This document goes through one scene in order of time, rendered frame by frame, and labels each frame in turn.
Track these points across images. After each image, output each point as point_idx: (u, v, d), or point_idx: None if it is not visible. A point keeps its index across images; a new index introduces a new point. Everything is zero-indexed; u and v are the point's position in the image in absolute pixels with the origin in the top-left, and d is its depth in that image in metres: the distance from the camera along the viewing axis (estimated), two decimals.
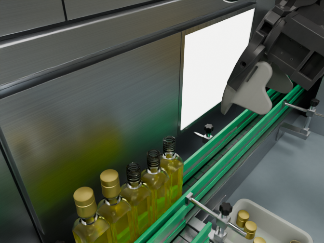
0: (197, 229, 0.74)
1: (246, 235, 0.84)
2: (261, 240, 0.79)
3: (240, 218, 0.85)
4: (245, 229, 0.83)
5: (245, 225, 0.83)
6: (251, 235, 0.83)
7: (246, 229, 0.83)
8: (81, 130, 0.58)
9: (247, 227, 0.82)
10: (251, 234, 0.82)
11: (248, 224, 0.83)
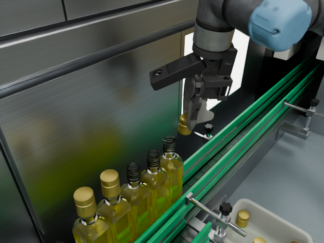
0: (197, 229, 0.74)
1: (185, 131, 0.68)
2: (261, 240, 0.79)
3: (240, 218, 0.85)
4: (183, 125, 0.67)
5: (182, 120, 0.67)
6: None
7: (185, 124, 0.67)
8: (81, 130, 0.58)
9: (186, 121, 0.66)
10: None
11: (183, 118, 0.67)
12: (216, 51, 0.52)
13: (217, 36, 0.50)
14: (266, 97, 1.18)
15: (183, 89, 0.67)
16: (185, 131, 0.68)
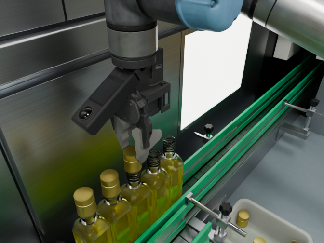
0: (197, 229, 0.74)
1: (137, 167, 0.55)
2: (261, 240, 0.79)
3: (240, 218, 0.85)
4: (133, 161, 0.53)
5: (129, 156, 0.53)
6: None
7: (135, 159, 0.53)
8: (81, 130, 0.58)
9: (134, 155, 0.53)
10: None
11: (129, 153, 0.53)
12: (150, 54, 0.42)
13: (147, 36, 0.40)
14: (266, 97, 1.18)
15: (112, 122, 0.53)
16: (137, 168, 0.55)
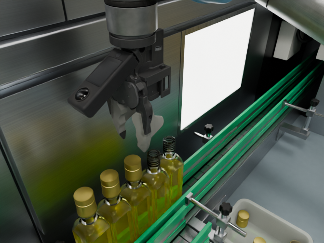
0: (197, 229, 0.74)
1: (138, 176, 0.56)
2: (261, 240, 0.79)
3: (240, 218, 0.85)
4: (134, 170, 0.55)
5: (130, 165, 0.54)
6: (141, 168, 0.56)
7: (135, 168, 0.54)
8: (81, 130, 0.58)
9: (135, 164, 0.54)
10: (141, 166, 0.56)
11: (130, 162, 0.55)
12: (150, 33, 0.40)
13: (146, 13, 0.38)
14: (266, 97, 1.18)
15: (109, 105, 0.51)
16: (138, 176, 0.56)
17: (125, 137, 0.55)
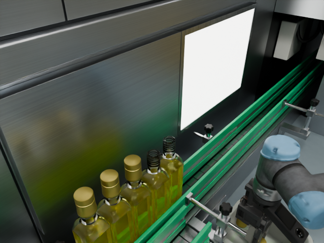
0: (197, 229, 0.74)
1: (138, 176, 0.56)
2: (261, 240, 0.79)
3: None
4: (134, 170, 0.55)
5: (130, 165, 0.54)
6: (141, 168, 0.56)
7: (135, 168, 0.54)
8: (81, 130, 0.58)
9: (135, 164, 0.54)
10: (141, 166, 0.56)
11: (130, 162, 0.55)
12: None
13: None
14: (266, 97, 1.18)
15: (258, 242, 0.73)
16: (138, 176, 0.56)
17: None
